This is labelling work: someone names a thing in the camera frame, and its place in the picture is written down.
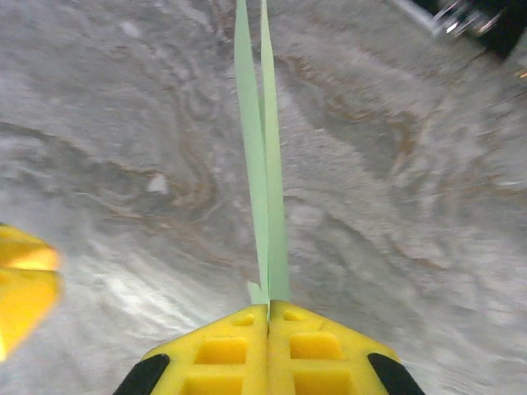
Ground green paper sheet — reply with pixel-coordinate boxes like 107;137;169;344
233;0;292;309

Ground black hard case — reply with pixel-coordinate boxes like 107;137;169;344
386;0;527;63

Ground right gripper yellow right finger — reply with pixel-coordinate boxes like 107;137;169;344
269;300;425;395

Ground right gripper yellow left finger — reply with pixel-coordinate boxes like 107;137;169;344
113;304;271;395

